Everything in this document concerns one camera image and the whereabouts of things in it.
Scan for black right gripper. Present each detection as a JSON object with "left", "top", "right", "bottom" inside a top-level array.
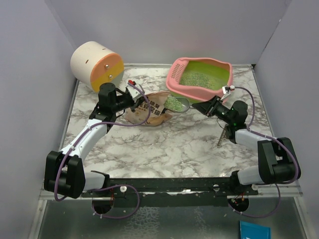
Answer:
[{"left": 193, "top": 95, "right": 234, "bottom": 125}]

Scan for metal litter scoop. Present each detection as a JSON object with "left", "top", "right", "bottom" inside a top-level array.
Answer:
[{"left": 164, "top": 96, "right": 192, "bottom": 114}]

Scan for metal ruler bag clip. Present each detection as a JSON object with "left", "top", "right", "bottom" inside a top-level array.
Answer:
[{"left": 216, "top": 124, "right": 228, "bottom": 148}]

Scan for cat litter paper bag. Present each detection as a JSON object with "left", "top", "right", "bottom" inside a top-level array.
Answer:
[{"left": 124, "top": 91, "right": 174, "bottom": 126}]

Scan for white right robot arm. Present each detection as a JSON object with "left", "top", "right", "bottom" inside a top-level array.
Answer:
[{"left": 192, "top": 96, "right": 301, "bottom": 195}]

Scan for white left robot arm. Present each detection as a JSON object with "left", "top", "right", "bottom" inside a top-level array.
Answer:
[{"left": 44, "top": 81, "right": 145, "bottom": 201}]

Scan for pink green litter box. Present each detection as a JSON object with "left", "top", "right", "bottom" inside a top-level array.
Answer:
[{"left": 166, "top": 57, "right": 233, "bottom": 103}]

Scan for green cat litter granules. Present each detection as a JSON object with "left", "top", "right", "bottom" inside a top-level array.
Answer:
[{"left": 166, "top": 72, "right": 214, "bottom": 104}]

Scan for cream round cat scratcher drum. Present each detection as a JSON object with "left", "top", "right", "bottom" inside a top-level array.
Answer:
[{"left": 70, "top": 41, "right": 124, "bottom": 93}]

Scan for blue card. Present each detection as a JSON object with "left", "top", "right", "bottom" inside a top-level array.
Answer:
[{"left": 240, "top": 221, "right": 271, "bottom": 239}]

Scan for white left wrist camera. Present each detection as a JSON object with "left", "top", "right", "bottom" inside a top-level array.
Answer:
[{"left": 126, "top": 80, "right": 145, "bottom": 101}]

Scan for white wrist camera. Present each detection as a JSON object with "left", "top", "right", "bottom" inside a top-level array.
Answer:
[
  {"left": 221, "top": 85, "right": 235, "bottom": 101},
  {"left": 126, "top": 80, "right": 145, "bottom": 101}
]

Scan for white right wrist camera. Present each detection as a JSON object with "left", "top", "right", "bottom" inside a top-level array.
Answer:
[{"left": 221, "top": 85, "right": 235, "bottom": 101}]

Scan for aluminium extrusion frame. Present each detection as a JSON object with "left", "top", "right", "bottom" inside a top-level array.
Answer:
[{"left": 38, "top": 176, "right": 304, "bottom": 200}]

